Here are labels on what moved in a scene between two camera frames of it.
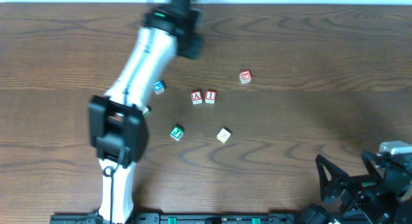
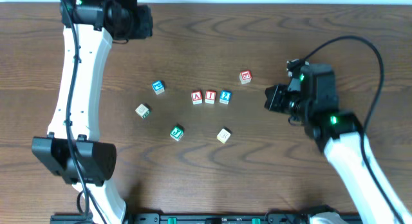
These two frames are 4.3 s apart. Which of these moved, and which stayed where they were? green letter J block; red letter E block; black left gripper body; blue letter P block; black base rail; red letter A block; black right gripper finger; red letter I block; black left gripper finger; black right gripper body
Moved: black left gripper body; black right gripper finger; black left gripper finger; black right gripper body
Stayed: black base rail; red letter I block; red letter A block; green letter J block; red letter E block; blue letter P block
